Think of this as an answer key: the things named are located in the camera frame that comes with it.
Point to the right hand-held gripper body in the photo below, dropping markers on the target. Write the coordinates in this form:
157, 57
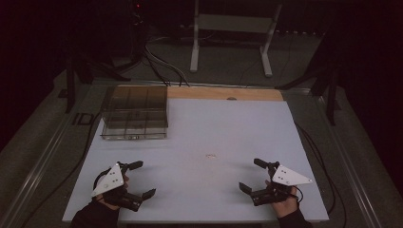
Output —
286, 177

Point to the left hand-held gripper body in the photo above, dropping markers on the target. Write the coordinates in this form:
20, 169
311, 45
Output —
111, 181

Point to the person's left hand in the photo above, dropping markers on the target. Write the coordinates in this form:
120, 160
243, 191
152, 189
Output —
126, 181

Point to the person's right hand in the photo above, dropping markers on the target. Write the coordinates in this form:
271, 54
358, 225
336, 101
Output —
286, 206

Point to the clear plastic compartment box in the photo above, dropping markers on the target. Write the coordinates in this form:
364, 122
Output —
134, 112

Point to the black tripod stand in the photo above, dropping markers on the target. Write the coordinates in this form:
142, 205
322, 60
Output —
329, 85
72, 82

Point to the white metal stand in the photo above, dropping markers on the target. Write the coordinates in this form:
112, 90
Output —
233, 23

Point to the dark device with red light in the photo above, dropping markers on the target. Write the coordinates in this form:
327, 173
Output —
137, 19

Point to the metal floor rail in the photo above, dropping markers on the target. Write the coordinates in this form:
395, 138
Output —
348, 164
41, 155

